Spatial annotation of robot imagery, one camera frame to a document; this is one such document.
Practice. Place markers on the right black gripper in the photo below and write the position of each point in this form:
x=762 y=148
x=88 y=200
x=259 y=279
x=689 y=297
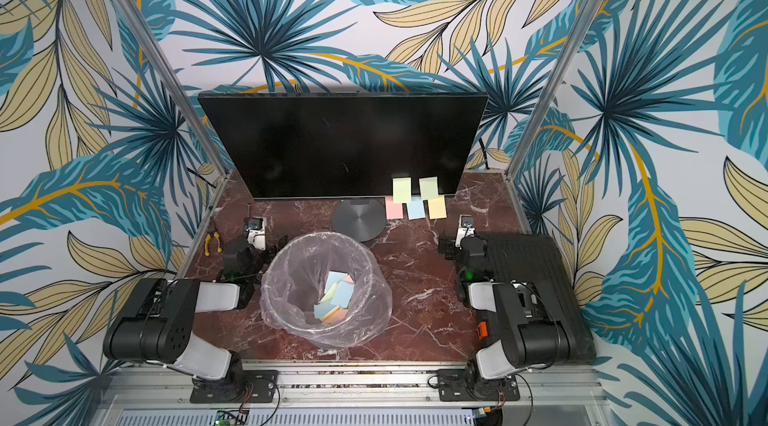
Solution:
x=452 y=248

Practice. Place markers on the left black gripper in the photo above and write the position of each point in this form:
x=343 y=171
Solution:
x=264 y=253

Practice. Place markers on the yellow sticky note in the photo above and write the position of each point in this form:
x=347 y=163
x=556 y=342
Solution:
x=437 y=208

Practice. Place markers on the blue sticky note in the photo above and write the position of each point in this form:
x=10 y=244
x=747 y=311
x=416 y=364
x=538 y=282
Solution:
x=416 y=208

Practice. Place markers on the green sticky note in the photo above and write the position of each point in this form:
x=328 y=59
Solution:
x=429 y=189
x=402 y=190

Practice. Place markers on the clear plastic trash bin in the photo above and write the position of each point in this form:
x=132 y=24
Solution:
x=294 y=281

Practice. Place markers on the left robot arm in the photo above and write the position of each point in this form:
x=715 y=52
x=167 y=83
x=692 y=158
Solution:
x=155 y=326

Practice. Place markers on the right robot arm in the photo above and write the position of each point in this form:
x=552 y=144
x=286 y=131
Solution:
x=473 y=383

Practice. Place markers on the pink sticky note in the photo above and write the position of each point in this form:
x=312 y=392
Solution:
x=393 y=210

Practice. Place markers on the discarded sticky notes pile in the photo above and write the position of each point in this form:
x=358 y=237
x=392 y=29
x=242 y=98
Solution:
x=335 y=299

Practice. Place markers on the black computer monitor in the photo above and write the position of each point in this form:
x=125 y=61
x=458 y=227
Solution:
x=352 y=145

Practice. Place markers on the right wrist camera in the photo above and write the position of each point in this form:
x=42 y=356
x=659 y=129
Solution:
x=465 y=229

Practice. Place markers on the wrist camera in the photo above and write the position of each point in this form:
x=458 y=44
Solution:
x=465 y=229
x=255 y=232

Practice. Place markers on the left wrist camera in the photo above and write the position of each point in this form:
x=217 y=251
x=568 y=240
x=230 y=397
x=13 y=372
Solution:
x=255 y=232

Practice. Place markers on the yellow handled pliers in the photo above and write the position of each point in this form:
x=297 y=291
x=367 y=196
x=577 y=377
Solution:
x=212 y=242

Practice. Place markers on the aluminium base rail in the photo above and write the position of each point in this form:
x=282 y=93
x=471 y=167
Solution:
x=356 y=393

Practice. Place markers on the left aluminium frame post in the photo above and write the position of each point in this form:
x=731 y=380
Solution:
x=141 y=30

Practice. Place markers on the aluminium frame post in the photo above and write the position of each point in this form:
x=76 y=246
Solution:
x=572 y=43
x=141 y=30

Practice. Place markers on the right aluminium frame post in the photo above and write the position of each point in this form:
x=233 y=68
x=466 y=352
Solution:
x=572 y=43

